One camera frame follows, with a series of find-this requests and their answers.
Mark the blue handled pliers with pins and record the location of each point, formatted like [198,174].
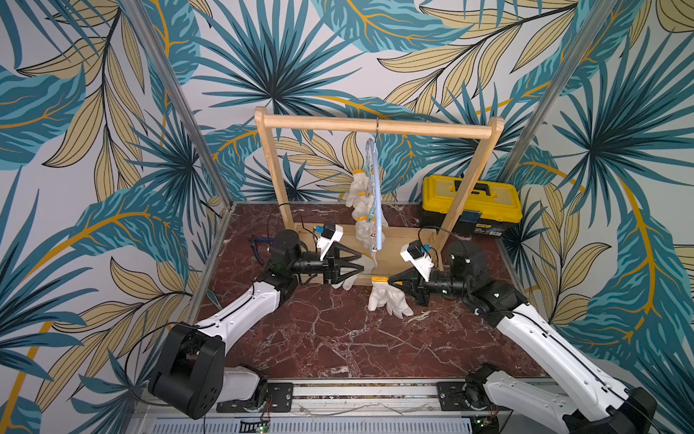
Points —
[260,248]

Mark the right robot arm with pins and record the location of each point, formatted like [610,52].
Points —
[591,401]

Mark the yellow black toolbox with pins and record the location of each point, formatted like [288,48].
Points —
[491,209]

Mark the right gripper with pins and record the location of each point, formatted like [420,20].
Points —
[423,285]

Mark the white glove bottom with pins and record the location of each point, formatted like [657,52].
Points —
[385,295]

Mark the light blue clip hanger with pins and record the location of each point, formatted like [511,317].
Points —
[374,195]

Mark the wooden hanging rack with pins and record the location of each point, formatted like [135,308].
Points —
[384,244]

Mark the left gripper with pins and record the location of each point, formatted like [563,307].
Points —
[332,268]

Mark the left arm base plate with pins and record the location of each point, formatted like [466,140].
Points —
[270,397]

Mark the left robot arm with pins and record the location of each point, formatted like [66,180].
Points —
[191,374]

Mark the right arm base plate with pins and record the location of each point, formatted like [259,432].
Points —
[461,395]

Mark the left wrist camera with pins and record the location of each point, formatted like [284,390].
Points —
[327,235]

